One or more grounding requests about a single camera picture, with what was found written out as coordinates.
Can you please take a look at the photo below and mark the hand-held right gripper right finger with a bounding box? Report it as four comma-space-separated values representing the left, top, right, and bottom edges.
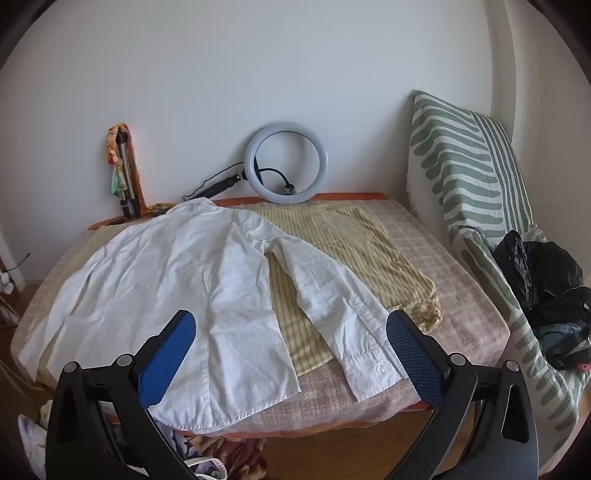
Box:
385, 309, 541, 480

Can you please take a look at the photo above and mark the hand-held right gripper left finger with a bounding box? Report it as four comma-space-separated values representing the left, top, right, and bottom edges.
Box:
45, 310, 199, 480

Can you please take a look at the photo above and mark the white shirt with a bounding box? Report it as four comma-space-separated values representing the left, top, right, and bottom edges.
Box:
18, 198, 407, 435

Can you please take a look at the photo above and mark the dark clothes pile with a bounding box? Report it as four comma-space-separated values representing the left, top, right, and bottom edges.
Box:
531, 286, 591, 372

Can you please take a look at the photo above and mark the pile of black clothes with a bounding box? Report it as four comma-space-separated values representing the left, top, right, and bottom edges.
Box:
494, 230, 585, 324

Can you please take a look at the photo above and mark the pink checked bed cover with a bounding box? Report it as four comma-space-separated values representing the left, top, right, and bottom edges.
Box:
10, 198, 511, 437

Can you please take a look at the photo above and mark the printed cloth pile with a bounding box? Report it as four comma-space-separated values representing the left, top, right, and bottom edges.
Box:
18, 401, 269, 480

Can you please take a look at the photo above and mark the striped mattress bed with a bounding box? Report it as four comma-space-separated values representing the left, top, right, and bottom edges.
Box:
252, 205, 441, 374

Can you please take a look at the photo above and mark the folded tripod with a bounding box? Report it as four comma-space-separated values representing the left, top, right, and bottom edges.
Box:
111, 129, 141, 219

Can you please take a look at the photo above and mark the green patterned pillow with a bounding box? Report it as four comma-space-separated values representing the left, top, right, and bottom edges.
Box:
406, 90, 591, 476

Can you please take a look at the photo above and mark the black ring light handle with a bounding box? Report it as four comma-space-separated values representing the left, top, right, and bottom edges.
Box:
184, 170, 247, 201

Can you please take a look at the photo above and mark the black ring light cable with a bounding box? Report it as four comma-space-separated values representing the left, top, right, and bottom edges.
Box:
255, 157, 297, 193

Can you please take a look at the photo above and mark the white ring light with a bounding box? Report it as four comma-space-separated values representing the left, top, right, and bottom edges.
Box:
244, 121, 329, 205

